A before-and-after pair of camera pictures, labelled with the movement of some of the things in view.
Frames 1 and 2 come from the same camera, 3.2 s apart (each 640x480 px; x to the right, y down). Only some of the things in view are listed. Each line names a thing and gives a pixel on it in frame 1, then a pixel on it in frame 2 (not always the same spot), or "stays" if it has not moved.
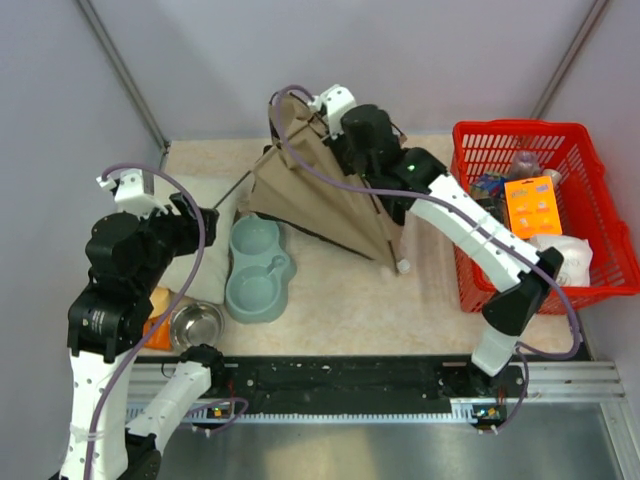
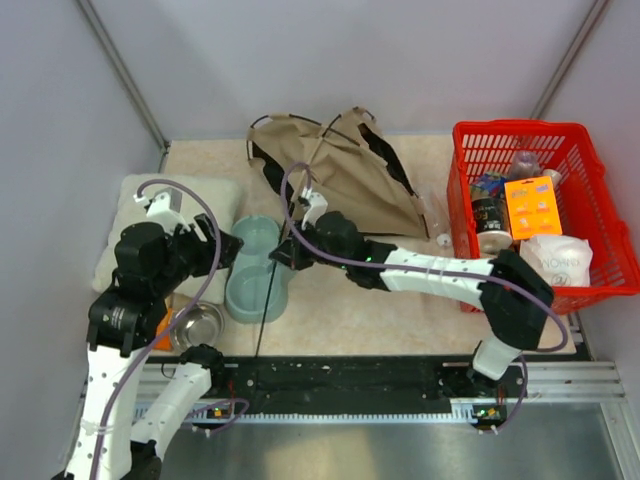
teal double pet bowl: x=256 y=290 stays
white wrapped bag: x=577 y=257 stays
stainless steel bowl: x=197 y=323 stays
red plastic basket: x=589 y=208 stays
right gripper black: x=335 y=147 to x=293 y=256
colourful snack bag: x=489 y=186 stays
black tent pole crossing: x=288 y=93 to x=284 y=230
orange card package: x=533 y=207 stays
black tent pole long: x=236 y=185 to x=415 y=196
